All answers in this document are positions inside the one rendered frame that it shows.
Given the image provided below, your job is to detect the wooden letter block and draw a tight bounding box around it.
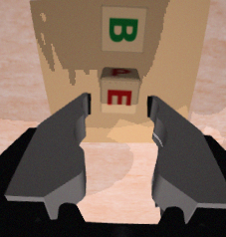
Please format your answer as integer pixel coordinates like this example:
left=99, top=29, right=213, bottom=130
left=100, top=67, right=140, bottom=115
left=100, top=4, right=148, bottom=54

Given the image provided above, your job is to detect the tan square mat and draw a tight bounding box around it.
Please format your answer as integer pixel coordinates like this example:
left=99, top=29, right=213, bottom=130
left=30, top=0, right=211, bottom=143

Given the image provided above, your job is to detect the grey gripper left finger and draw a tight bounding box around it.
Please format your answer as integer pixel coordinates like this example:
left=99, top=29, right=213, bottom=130
left=0, top=93, right=91, bottom=235

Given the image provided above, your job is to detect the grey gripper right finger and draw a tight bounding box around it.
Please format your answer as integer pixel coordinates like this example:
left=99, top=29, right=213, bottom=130
left=147, top=96, right=226, bottom=234

